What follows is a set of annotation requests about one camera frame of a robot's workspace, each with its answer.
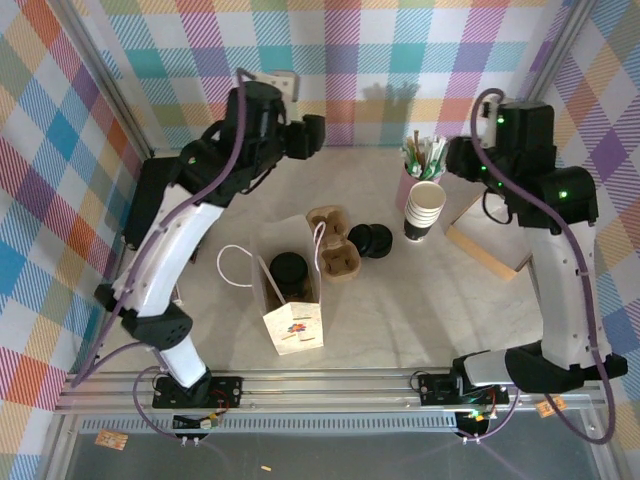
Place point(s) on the brown cardboard napkin tray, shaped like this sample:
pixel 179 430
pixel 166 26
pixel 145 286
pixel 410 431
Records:
pixel 480 255

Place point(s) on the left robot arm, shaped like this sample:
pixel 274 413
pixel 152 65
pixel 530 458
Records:
pixel 165 260

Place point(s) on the green white wrapped stick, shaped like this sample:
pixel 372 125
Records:
pixel 407 151
pixel 436 150
pixel 417 171

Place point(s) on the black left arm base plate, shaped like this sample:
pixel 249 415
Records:
pixel 230 390

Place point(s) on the stack of paper cups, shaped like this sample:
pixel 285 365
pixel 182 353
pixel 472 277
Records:
pixel 425 210

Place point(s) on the stack of white napkins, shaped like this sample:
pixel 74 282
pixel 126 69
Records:
pixel 490 230

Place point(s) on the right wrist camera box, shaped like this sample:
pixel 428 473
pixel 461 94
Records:
pixel 487 107

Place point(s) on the aluminium mounting rail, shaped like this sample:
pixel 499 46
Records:
pixel 325 395

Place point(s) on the plaid patterned backdrop panel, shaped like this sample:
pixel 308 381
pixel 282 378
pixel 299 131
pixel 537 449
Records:
pixel 375 50
pixel 615 150
pixel 40 200

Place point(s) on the stack of black cup lids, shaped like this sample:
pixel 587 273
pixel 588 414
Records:
pixel 372 240

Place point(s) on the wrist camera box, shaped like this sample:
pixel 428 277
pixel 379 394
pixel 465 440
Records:
pixel 487 107
pixel 280 85

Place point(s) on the black hard carrying case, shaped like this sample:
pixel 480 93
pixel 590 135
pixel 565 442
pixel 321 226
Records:
pixel 145 200

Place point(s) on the pink cylindrical holder cup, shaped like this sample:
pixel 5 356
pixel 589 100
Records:
pixel 404 185

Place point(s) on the black plastic cup lid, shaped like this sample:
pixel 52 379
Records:
pixel 289 267

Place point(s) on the small green circuit board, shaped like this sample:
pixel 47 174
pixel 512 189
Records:
pixel 477 416
pixel 207 422

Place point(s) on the aluminium frame post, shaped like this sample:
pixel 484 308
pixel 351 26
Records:
pixel 114 90
pixel 565 40

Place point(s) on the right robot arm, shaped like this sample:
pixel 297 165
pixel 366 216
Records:
pixel 565 300

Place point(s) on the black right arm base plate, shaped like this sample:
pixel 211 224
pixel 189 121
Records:
pixel 435 389

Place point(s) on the orange printed tag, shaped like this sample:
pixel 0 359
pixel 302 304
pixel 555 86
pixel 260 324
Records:
pixel 545 407
pixel 111 440

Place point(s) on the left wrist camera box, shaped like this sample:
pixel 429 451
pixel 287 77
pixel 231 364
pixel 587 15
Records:
pixel 280 85

